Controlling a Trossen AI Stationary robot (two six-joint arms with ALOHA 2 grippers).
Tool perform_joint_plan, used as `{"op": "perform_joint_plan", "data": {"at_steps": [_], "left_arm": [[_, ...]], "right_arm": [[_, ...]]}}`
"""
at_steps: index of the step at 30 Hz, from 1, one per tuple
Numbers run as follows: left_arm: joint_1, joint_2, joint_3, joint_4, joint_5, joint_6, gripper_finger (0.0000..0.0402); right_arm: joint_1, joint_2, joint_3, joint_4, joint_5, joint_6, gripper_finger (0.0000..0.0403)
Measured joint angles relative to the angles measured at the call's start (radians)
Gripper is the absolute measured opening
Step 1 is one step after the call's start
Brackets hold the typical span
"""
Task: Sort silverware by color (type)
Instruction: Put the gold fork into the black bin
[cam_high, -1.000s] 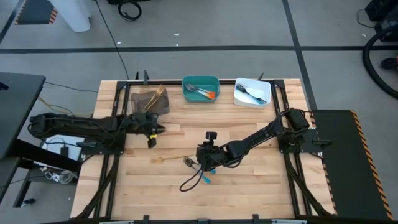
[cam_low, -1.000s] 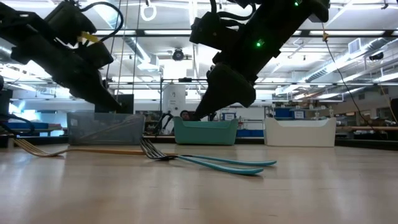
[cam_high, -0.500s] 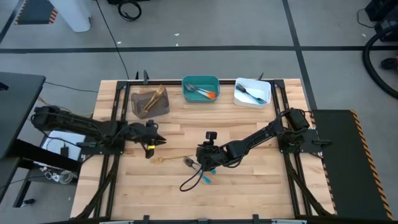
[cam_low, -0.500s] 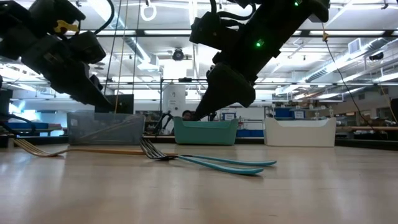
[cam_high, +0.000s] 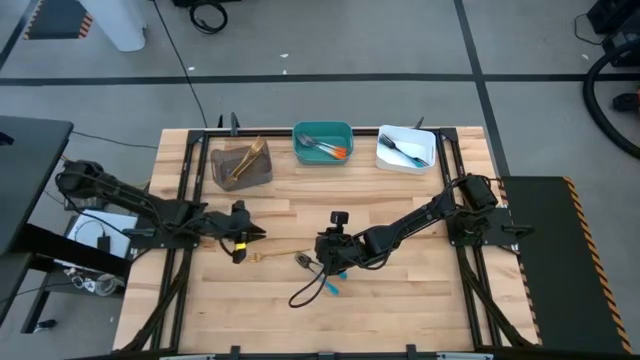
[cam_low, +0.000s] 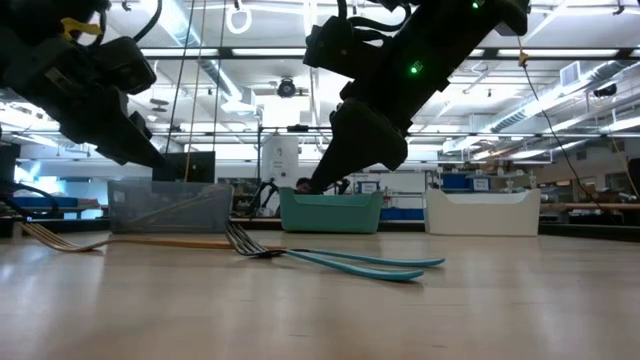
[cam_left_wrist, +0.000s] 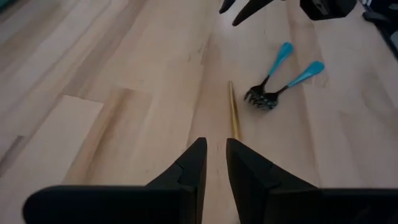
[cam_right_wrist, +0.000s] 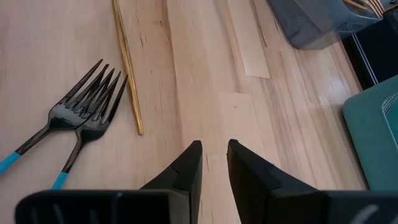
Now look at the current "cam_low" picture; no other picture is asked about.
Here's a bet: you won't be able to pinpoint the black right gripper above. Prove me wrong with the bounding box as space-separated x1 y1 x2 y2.
307 13 482 195

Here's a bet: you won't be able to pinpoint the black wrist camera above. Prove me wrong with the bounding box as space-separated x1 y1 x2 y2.
93 35 158 96
302 14 389 81

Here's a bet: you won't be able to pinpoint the blue storage bins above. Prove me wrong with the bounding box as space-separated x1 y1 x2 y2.
439 172 492 191

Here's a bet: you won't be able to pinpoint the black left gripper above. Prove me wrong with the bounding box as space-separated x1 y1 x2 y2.
0 24 168 169

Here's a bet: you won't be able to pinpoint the black panel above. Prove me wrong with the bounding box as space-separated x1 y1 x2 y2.
0 142 21 189

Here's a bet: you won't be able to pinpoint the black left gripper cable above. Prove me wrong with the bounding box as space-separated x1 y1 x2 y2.
130 0 164 44

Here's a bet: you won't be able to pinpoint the white cylindrical machine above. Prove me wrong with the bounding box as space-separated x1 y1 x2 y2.
260 133 300 190

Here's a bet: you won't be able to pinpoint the black monitor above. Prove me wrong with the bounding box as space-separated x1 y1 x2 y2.
164 151 217 184

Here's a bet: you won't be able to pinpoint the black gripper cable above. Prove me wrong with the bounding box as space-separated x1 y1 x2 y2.
335 0 412 34
130 0 164 44

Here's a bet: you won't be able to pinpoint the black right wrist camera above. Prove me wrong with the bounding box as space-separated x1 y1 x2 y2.
302 14 389 81

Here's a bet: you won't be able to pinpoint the black cable with yellow connector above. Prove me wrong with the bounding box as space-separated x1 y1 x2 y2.
514 34 604 206

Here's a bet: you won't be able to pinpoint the black looped cable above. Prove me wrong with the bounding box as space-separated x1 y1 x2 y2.
0 180 60 219

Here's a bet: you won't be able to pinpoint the grey translucent plastic bin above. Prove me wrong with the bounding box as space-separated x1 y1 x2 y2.
107 179 235 235

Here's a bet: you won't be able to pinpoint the black ceiling dome camera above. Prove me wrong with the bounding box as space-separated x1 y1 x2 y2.
276 77 298 99

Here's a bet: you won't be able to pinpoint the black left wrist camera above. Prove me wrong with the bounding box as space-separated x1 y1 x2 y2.
93 35 158 96

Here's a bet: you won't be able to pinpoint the teal plastic bin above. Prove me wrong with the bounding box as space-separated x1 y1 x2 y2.
278 187 385 235

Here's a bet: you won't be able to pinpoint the white ceiling vent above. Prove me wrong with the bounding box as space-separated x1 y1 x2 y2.
559 61 581 89

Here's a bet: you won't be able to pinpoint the white hanging ring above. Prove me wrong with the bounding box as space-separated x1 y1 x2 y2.
224 0 253 36

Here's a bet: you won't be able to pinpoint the yellow cable tag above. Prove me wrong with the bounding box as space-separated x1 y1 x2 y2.
59 16 104 43

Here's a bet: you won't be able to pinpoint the white plastic bin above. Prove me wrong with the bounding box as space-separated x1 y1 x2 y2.
423 188 542 237

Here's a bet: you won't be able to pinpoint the blue-handled black fork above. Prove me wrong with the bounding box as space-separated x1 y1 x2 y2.
223 221 446 268
227 222 425 283

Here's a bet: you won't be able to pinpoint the yellow hanging cord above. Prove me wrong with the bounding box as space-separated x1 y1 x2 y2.
182 0 209 185

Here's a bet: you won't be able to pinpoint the black hanging cord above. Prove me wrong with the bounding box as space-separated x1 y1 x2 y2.
212 0 226 153
166 0 196 154

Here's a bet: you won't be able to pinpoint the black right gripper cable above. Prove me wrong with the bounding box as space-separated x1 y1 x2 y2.
335 0 412 34

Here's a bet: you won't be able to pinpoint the wooden workbench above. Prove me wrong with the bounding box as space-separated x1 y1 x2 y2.
540 201 640 212

